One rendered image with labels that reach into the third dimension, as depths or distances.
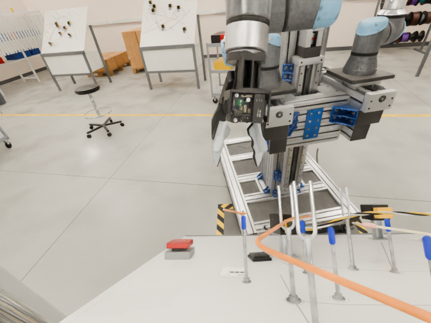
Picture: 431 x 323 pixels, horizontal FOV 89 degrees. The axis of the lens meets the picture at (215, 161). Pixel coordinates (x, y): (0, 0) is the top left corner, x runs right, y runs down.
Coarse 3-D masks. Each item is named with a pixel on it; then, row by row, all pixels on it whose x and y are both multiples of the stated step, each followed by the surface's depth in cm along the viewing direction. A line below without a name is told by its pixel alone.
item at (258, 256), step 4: (260, 252) 48; (248, 256) 47; (252, 256) 46; (256, 256) 45; (260, 256) 45; (264, 256) 45; (268, 256) 45; (252, 260) 45; (256, 260) 44; (260, 260) 44; (264, 260) 45; (268, 260) 45
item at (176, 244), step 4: (172, 240) 51; (176, 240) 51; (180, 240) 51; (184, 240) 51; (188, 240) 51; (192, 240) 52; (168, 244) 48; (172, 244) 48; (176, 244) 48; (180, 244) 48; (184, 244) 48; (188, 244) 48; (168, 248) 48; (172, 248) 48; (176, 248) 48; (180, 248) 48; (184, 248) 48; (188, 248) 48
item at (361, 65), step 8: (352, 56) 109; (360, 56) 105; (368, 56) 104; (376, 56) 106; (352, 64) 109; (360, 64) 107; (368, 64) 105; (376, 64) 109; (344, 72) 113; (352, 72) 109; (360, 72) 107; (368, 72) 107
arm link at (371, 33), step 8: (360, 24) 101; (368, 24) 98; (376, 24) 97; (384, 24) 97; (360, 32) 101; (368, 32) 99; (376, 32) 98; (384, 32) 100; (360, 40) 103; (368, 40) 101; (376, 40) 100; (384, 40) 103; (352, 48) 108; (360, 48) 104; (368, 48) 102; (376, 48) 102
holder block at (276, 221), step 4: (272, 216) 49; (276, 216) 47; (284, 216) 46; (288, 216) 46; (272, 220) 49; (276, 220) 47; (272, 224) 49; (276, 224) 47; (280, 228) 45; (276, 232) 47; (280, 232) 45; (284, 232) 45
